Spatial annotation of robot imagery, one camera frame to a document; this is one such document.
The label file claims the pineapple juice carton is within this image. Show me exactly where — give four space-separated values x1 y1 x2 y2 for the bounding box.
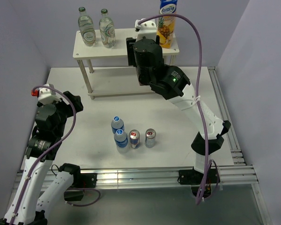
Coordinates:
157 0 177 49

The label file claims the plastic water bottle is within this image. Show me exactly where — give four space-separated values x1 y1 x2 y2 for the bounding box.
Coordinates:
114 129 129 154
111 116 125 134

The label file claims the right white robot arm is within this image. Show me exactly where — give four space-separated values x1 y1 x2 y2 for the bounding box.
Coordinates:
126 37 231 183

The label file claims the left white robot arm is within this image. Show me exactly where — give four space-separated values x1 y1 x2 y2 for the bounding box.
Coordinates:
0 88 83 225

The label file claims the white two-tier shelf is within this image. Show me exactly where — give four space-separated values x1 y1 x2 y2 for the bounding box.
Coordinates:
72 26 180 100

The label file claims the right glass water bottle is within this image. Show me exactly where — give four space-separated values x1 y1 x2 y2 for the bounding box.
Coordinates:
99 8 116 48

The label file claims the glass water bottle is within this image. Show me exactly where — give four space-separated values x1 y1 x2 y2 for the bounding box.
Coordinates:
99 8 116 48
78 7 96 46

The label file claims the left glass water bottle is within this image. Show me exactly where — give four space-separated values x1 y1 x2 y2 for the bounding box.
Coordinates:
78 7 96 46

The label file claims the silver energy can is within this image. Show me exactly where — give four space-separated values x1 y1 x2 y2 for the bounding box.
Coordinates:
145 128 156 148

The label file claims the blue red energy can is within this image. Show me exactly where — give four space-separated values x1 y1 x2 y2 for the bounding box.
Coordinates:
129 129 140 149

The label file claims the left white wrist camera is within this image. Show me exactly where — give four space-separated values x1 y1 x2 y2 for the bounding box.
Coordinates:
31 83 61 105

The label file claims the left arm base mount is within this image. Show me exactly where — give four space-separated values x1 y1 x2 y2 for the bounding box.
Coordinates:
64 172 97 202

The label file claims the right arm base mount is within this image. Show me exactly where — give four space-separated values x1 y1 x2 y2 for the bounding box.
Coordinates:
177 168 221 186

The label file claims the aluminium frame rail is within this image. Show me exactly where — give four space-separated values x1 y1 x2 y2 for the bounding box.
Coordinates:
16 67 272 225

